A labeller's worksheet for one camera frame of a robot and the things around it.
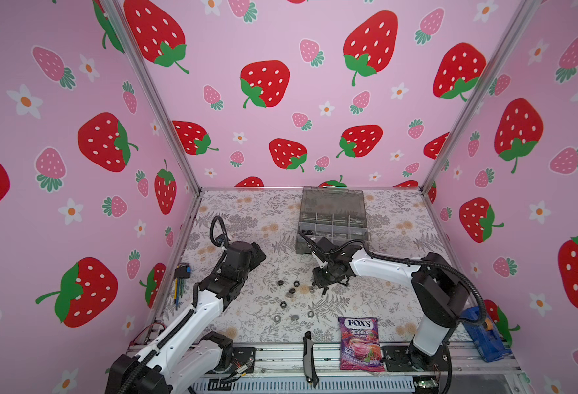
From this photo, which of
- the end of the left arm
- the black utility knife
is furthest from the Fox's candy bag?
the end of the left arm

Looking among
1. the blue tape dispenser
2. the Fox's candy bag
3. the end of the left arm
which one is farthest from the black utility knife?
Answer: the blue tape dispenser

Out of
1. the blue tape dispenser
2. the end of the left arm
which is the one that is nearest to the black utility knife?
the end of the left arm

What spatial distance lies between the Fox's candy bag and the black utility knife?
0.29 ft

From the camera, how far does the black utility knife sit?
0.71 metres

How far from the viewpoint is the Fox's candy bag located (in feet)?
2.41

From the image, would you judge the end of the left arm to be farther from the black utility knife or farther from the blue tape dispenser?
the blue tape dispenser

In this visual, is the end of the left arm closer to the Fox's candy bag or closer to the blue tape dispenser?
the Fox's candy bag

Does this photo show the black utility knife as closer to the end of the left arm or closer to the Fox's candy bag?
the Fox's candy bag

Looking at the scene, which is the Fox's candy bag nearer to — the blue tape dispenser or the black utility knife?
the black utility knife

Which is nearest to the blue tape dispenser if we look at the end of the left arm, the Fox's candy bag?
the Fox's candy bag

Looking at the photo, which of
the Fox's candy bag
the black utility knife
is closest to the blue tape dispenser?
the Fox's candy bag
